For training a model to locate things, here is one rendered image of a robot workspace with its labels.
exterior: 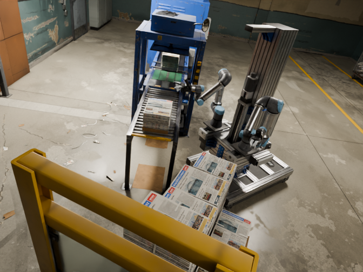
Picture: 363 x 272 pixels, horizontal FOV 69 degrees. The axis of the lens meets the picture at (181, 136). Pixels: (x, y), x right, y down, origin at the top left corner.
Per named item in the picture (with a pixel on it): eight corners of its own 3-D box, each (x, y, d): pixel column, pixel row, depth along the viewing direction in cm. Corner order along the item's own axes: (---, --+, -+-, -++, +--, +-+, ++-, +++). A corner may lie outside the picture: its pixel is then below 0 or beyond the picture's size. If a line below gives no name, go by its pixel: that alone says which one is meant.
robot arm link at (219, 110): (214, 120, 310) (216, 109, 303) (211, 114, 321) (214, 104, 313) (223, 120, 313) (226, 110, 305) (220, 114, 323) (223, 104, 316)
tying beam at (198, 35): (204, 49, 358) (206, 41, 353) (135, 37, 354) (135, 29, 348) (203, 36, 415) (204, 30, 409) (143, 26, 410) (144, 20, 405)
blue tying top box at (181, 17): (193, 37, 361) (196, 22, 350) (149, 29, 359) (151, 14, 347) (193, 30, 399) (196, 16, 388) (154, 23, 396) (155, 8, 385)
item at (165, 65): (177, 72, 453) (179, 57, 438) (160, 69, 452) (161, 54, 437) (178, 65, 484) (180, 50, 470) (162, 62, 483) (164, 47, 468)
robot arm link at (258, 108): (259, 90, 254) (237, 135, 249) (270, 94, 251) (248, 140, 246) (259, 95, 265) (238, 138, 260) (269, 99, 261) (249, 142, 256)
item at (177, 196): (218, 208, 180) (219, 207, 179) (203, 240, 158) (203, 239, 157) (170, 186, 190) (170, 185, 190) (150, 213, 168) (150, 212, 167)
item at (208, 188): (228, 182, 204) (228, 181, 203) (217, 206, 181) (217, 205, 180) (185, 164, 213) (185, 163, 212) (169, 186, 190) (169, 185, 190)
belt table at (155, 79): (185, 97, 399) (186, 91, 393) (142, 90, 395) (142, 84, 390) (186, 80, 457) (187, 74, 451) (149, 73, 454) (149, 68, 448)
